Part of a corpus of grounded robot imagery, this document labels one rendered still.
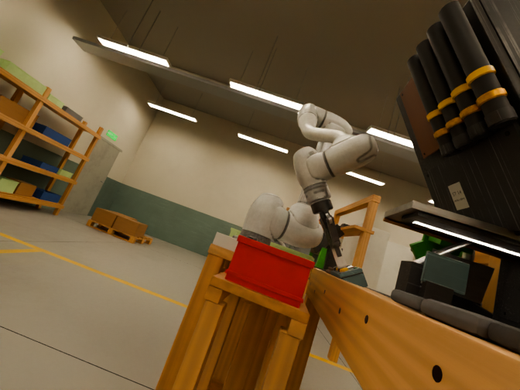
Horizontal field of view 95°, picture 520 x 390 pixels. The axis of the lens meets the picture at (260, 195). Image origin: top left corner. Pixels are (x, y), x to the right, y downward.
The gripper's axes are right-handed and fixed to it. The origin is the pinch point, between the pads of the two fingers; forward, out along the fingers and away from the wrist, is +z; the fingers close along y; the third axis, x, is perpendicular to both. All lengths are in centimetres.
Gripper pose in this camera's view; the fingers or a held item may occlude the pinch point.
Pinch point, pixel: (339, 257)
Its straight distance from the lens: 89.2
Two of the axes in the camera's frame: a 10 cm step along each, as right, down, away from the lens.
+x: 9.6, -2.7, -0.3
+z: 2.6, 9.3, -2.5
